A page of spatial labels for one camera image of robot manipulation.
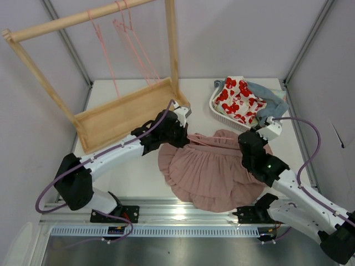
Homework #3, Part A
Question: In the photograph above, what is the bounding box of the pink pleated skirt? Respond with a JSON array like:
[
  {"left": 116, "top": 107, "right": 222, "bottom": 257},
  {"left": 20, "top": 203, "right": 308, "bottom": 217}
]
[{"left": 158, "top": 130, "right": 266, "bottom": 213}]

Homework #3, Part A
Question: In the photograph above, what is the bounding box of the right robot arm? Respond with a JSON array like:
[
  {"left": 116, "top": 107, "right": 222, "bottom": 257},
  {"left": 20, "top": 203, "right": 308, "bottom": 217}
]
[{"left": 238, "top": 131, "right": 354, "bottom": 265}]

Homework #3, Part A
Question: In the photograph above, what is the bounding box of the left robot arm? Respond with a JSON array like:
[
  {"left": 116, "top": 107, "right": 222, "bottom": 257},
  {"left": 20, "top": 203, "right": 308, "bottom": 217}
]
[{"left": 54, "top": 107, "right": 191, "bottom": 216}]

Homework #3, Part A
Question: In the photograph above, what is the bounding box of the white laundry basket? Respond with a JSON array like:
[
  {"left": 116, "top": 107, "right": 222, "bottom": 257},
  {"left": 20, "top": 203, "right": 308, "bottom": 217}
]
[{"left": 208, "top": 83, "right": 288, "bottom": 132}]

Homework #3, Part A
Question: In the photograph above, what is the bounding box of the wooden clothes rack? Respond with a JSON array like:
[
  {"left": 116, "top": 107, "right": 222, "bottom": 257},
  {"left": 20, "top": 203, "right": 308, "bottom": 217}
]
[{"left": 1, "top": 0, "right": 191, "bottom": 155}]

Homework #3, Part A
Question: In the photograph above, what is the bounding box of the blue denim garment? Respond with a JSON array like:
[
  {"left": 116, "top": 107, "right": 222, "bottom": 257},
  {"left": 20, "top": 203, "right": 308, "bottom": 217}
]
[{"left": 212, "top": 77, "right": 288, "bottom": 125}]

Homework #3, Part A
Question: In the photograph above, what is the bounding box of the red floral white garment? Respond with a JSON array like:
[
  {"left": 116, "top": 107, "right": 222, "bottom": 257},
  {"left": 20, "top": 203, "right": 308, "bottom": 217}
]
[{"left": 212, "top": 76, "right": 267, "bottom": 126}]

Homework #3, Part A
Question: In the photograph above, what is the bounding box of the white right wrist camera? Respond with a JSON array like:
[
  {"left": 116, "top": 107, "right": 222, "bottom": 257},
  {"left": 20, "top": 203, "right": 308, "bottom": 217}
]
[{"left": 251, "top": 116, "right": 282, "bottom": 141}]

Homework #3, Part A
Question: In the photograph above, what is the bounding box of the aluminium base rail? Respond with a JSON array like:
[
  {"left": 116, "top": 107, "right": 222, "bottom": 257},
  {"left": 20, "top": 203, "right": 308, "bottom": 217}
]
[{"left": 40, "top": 199, "right": 314, "bottom": 227}]

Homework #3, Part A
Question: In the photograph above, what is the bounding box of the white slotted cable duct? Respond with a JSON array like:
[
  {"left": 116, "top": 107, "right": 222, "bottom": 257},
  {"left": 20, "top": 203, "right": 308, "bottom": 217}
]
[{"left": 50, "top": 226, "right": 260, "bottom": 238}]

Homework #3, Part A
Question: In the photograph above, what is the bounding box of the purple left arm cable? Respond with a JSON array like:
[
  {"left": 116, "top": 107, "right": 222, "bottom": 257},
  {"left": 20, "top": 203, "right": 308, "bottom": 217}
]
[{"left": 35, "top": 99, "right": 177, "bottom": 249}]

